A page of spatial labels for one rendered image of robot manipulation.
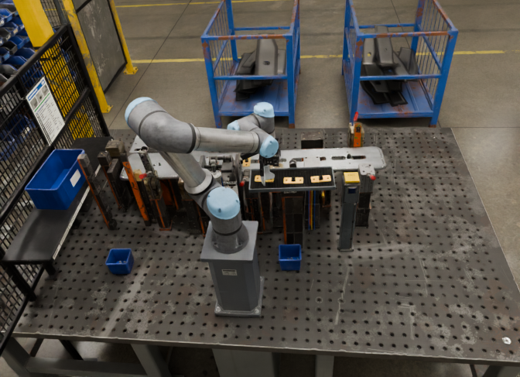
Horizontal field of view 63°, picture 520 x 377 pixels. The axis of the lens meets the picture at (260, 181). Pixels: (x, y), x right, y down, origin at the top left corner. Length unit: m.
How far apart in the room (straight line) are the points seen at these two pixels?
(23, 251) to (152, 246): 0.61
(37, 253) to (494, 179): 3.29
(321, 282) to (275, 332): 0.33
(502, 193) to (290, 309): 2.31
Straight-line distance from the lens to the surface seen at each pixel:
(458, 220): 2.44
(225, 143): 1.39
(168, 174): 2.24
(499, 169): 4.03
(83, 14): 4.91
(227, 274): 1.74
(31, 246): 2.11
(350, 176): 1.88
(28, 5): 2.61
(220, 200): 1.54
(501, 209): 3.66
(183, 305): 2.05
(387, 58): 4.21
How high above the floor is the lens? 2.37
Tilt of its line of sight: 41 degrees down
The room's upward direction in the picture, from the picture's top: 6 degrees counter-clockwise
